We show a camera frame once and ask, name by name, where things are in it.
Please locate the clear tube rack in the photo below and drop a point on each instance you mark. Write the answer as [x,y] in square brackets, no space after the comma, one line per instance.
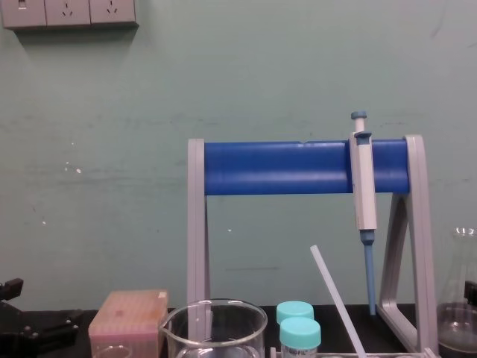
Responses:
[402,355]

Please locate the clear glass stirring rod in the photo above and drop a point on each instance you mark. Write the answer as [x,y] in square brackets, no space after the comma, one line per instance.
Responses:
[332,287]

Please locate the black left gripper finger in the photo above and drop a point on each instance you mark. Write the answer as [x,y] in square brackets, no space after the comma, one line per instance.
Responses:
[11,289]
[61,328]

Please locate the clear glass beaker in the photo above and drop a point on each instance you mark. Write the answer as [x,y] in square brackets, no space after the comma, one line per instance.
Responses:
[257,328]

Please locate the glass conical flask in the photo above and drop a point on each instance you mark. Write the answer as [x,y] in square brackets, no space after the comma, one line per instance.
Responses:
[456,328]

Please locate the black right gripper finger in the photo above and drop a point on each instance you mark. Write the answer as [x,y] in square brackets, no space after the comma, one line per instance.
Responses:
[471,294]

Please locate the white and blue pipette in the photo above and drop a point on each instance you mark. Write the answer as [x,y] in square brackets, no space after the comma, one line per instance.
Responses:
[363,186]

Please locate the grey wall socket panel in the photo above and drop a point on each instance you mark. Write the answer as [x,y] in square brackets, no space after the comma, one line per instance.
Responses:
[67,13]

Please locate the pink pipette tip box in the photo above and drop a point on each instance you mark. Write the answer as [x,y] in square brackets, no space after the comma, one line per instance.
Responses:
[126,317]

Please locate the tube with teal cap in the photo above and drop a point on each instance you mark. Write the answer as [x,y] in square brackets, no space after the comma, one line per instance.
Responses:
[300,333]
[294,310]

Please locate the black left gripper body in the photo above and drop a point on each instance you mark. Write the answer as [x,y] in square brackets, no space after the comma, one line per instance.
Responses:
[13,345]

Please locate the grey stand with blue bar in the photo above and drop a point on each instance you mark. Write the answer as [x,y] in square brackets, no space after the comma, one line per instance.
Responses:
[279,168]

